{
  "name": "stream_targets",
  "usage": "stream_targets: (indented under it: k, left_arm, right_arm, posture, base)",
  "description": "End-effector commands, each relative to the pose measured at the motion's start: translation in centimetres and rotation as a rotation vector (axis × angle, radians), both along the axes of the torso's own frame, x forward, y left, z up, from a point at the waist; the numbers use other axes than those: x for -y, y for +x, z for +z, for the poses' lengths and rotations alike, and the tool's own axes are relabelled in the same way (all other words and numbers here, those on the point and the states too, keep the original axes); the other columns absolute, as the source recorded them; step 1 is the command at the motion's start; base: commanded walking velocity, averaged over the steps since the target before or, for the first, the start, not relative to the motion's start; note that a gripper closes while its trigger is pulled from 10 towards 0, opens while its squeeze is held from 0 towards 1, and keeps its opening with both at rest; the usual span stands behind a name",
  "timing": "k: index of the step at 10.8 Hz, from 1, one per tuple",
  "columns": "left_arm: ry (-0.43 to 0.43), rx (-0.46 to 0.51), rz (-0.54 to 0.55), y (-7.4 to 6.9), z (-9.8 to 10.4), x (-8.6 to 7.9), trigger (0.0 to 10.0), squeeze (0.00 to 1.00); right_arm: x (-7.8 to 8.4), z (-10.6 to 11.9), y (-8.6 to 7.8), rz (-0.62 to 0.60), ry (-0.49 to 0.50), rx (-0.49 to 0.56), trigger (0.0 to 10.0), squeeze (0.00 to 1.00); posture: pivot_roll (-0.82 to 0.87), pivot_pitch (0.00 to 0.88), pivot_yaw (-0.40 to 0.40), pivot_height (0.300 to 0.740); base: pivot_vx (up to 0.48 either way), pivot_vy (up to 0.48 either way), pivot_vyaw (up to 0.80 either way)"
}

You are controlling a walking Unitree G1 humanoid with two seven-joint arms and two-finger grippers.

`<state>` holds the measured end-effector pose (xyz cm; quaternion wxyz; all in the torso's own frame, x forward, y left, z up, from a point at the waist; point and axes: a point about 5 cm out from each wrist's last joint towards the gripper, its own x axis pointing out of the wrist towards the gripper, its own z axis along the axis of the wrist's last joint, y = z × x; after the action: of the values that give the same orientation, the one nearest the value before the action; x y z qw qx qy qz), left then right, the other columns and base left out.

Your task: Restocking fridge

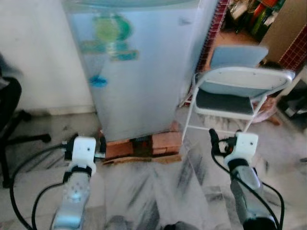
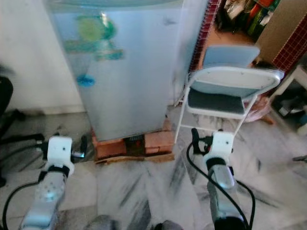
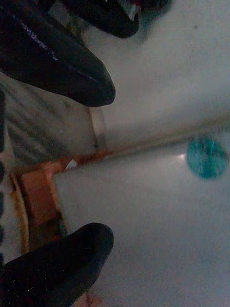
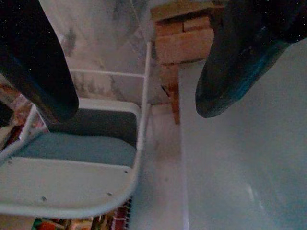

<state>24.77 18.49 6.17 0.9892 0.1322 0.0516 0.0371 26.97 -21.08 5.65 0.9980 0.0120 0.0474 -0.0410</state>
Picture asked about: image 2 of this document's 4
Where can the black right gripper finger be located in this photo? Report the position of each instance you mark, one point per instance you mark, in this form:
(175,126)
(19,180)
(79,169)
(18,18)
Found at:
(195,142)

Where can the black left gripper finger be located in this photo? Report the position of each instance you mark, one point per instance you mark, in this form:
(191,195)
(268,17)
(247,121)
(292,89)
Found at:
(44,151)
(84,146)

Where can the silver small fridge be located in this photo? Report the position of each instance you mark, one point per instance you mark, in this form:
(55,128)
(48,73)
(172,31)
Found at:
(139,91)

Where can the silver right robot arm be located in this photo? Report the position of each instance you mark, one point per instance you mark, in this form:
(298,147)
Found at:
(223,184)

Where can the small blue fridge sticker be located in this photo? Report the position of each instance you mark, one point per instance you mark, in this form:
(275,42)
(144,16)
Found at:
(85,81)

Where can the green round fridge sticker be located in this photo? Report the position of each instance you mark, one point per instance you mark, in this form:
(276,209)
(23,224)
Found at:
(95,29)

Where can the white folding chair grey seat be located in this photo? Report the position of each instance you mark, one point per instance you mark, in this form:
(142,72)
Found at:
(230,84)

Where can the pink plastic bag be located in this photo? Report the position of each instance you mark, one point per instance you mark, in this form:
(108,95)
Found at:
(261,109)

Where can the grey left robot leg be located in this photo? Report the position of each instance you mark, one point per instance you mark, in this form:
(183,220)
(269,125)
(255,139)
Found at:
(103,224)

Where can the dark right robot leg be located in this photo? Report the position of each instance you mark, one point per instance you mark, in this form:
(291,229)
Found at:
(168,226)

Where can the black bag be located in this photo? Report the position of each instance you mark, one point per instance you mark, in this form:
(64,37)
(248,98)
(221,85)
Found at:
(290,104)

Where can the cluttered storage shelf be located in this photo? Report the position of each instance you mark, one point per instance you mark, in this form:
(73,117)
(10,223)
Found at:
(244,17)

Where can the brown cardboard panel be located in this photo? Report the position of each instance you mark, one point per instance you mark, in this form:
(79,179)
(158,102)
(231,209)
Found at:
(285,24)

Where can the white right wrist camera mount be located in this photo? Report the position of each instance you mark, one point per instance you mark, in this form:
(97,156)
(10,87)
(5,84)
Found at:
(220,143)

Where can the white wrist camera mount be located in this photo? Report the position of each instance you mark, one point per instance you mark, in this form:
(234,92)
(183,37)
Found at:
(60,151)
(220,143)

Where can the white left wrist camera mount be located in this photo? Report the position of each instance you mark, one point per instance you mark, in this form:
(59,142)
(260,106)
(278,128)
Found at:
(60,151)

